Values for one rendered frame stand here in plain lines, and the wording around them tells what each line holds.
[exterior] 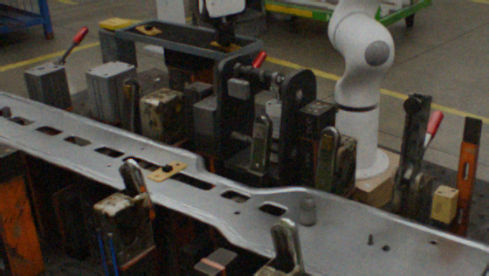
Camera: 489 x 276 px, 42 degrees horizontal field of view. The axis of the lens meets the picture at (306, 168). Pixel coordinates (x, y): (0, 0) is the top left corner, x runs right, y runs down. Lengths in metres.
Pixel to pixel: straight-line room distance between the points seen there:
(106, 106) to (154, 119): 0.16
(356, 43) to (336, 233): 0.59
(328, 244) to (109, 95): 0.72
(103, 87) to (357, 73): 0.61
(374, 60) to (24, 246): 0.90
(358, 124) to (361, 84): 0.12
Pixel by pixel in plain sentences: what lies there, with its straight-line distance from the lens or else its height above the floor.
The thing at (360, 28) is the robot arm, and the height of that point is 1.19.
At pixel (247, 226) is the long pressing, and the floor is 1.00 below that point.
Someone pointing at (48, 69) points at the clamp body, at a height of 1.06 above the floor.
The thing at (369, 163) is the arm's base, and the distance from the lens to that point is 1.76.
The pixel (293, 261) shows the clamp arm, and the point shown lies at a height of 1.05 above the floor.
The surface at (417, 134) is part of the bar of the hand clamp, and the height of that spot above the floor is 1.15.
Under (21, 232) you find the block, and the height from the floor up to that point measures 0.84.
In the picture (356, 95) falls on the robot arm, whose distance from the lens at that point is 1.65.
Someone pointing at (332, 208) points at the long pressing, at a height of 1.00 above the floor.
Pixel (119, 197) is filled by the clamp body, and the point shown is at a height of 1.04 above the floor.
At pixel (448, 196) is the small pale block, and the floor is 1.06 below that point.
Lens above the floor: 1.62
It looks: 28 degrees down
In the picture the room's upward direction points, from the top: straight up
